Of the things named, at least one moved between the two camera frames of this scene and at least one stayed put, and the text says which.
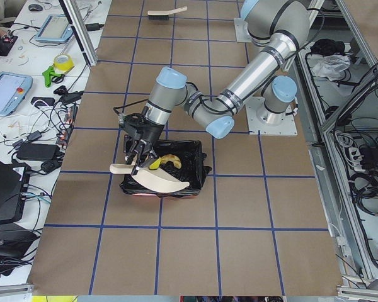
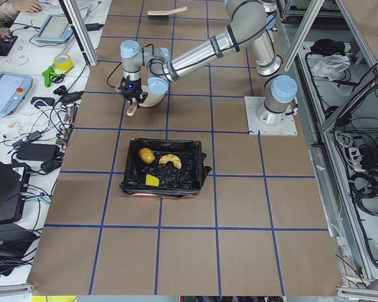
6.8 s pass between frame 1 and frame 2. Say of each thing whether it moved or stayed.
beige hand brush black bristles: stayed
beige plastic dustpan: moved
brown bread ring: stayed
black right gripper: moved
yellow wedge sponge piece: moved
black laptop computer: stayed
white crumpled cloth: stayed
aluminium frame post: stayed
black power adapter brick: stayed
